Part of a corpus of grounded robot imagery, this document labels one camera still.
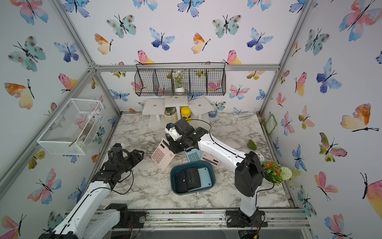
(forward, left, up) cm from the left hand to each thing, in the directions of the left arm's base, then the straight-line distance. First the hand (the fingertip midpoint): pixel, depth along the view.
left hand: (142, 153), depth 83 cm
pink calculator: (+2, -37, -9) cm, 38 cm away
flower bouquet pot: (-16, -67, +4) cm, 69 cm away
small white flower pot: (+40, -20, +19) cm, 49 cm away
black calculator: (-12, -25, -8) cm, 29 cm away
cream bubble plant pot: (+35, -12, -6) cm, 37 cm away
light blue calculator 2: (+4, -29, -11) cm, 31 cm away
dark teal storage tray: (-6, -18, -9) cm, 21 cm away
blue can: (+39, -43, -11) cm, 59 cm away
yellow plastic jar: (+32, -23, -1) cm, 40 cm away
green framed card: (+28, -85, -11) cm, 91 cm away
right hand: (0, -16, +6) cm, 17 cm away
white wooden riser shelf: (+36, -3, +2) cm, 36 cm away
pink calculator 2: (-3, -12, +2) cm, 13 cm away
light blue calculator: (-11, -35, -12) cm, 38 cm away
